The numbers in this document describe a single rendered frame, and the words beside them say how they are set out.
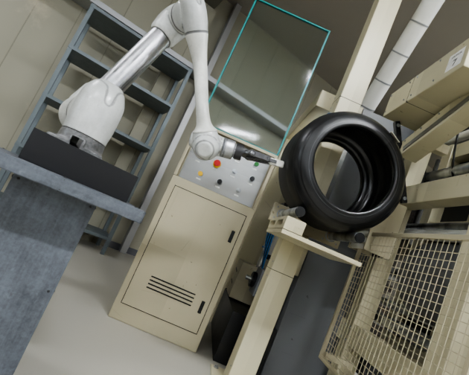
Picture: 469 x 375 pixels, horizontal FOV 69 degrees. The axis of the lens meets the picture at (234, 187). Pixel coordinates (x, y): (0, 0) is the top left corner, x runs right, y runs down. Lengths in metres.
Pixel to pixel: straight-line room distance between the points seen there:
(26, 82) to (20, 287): 3.40
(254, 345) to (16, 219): 1.24
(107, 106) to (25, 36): 3.34
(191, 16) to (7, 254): 1.10
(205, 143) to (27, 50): 3.40
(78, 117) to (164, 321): 1.31
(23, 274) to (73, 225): 0.20
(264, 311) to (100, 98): 1.26
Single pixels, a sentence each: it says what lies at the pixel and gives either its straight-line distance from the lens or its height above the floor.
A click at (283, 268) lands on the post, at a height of 0.64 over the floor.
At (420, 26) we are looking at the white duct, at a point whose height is 2.38.
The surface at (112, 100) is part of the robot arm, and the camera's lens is 1.28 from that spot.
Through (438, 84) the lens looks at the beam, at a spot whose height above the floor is 1.64.
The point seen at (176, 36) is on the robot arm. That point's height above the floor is 1.40.
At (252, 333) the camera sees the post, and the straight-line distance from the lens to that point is 1.87.
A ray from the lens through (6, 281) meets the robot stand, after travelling 1.24.
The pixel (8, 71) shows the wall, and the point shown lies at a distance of 4.47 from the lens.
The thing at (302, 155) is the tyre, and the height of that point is 1.13.
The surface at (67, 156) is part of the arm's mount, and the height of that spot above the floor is 0.71.
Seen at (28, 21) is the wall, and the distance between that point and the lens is 4.61.
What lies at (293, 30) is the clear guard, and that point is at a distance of 2.53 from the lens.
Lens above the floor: 0.68
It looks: 8 degrees up
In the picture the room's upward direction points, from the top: 23 degrees clockwise
